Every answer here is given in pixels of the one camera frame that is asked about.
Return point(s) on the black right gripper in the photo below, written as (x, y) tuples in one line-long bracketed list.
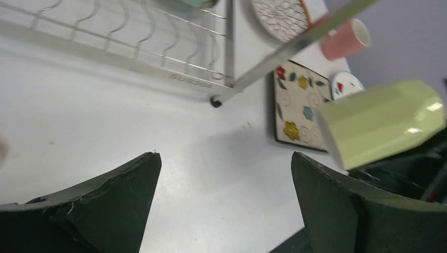
[(418, 173)]

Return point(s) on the pale yellow ceramic mug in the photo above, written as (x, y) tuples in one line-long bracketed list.
[(379, 122)]

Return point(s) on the pink ceramic mug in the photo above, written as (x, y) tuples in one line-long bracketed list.
[(351, 37)]

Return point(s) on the round floral pattern plate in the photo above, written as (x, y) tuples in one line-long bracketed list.
[(282, 19)]

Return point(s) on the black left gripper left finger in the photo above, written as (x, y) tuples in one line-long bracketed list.
[(107, 213)]

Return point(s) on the stainless steel dish rack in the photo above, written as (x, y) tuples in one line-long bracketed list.
[(170, 40)]

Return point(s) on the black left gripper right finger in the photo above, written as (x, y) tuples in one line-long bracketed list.
[(343, 214)]

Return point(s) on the square flower pattern plate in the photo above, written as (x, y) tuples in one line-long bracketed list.
[(298, 92)]

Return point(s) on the watermelon pattern round plate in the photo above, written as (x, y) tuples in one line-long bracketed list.
[(344, 83)]

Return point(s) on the mint green ceramic bowl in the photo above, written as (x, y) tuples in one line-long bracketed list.
[(202, 4)]

